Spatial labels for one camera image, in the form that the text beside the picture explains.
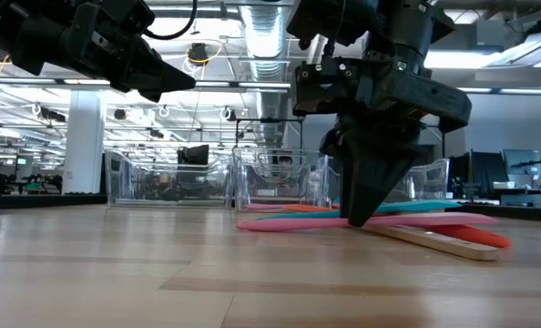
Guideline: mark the person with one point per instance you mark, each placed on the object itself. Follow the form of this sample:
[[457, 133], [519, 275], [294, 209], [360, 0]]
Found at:
[[285, 160]]

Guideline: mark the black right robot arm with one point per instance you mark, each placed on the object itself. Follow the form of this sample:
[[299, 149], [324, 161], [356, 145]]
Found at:
[[402, 27]]

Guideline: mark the white pillar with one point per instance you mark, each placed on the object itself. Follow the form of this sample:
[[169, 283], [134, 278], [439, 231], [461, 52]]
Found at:
[[84, 141]]

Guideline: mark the horizontal metal rig beam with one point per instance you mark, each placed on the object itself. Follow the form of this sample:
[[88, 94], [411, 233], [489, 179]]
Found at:
[[234, 84]]

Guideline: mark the ribbed silver ventilation duct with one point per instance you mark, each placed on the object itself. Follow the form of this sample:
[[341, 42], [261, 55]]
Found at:
[[266, 45]]

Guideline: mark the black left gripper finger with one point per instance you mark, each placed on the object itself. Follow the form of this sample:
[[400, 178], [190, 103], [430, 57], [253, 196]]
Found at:
[[152, 68], [138, 89]]

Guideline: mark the wide clear plastic bin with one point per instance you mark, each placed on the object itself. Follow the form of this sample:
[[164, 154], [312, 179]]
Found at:
[[430, 182], [161, 182]]

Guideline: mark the black background monitor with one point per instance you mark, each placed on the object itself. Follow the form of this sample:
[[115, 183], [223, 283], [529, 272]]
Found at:
[[193, 155]]

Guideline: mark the slim pink spatula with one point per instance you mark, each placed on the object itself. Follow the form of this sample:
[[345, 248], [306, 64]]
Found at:
[[266, 207]]

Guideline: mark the black background curtain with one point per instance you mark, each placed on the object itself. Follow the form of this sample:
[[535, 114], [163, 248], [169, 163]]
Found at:
[[480, 173]]

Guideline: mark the orange spatula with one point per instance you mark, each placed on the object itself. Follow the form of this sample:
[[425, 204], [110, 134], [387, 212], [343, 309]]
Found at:
[[311, 208], [480, 236]]

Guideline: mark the grey background monitor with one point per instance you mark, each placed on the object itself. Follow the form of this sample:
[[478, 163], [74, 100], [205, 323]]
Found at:
[[521, 161]]

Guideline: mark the narrow clear plastic bin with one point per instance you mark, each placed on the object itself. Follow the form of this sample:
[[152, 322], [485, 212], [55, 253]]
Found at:
[[279, 182]]

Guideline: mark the black background rig frame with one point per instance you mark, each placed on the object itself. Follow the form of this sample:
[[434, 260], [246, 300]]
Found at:
[[270, 120]]

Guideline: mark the wide-blade pink spatula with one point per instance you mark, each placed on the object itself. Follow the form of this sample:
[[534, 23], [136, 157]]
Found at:
[[288, 224]]

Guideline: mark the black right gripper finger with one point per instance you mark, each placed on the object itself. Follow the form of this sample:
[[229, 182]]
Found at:
[[389, 155], [354, 173]]

